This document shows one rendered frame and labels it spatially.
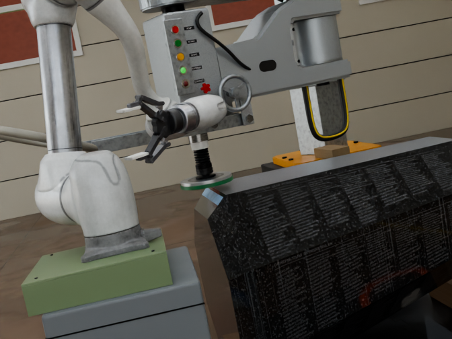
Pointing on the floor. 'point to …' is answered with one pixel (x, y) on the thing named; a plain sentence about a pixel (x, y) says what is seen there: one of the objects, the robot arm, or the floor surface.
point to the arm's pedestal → (140, 311)
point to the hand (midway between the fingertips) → (126, 134)
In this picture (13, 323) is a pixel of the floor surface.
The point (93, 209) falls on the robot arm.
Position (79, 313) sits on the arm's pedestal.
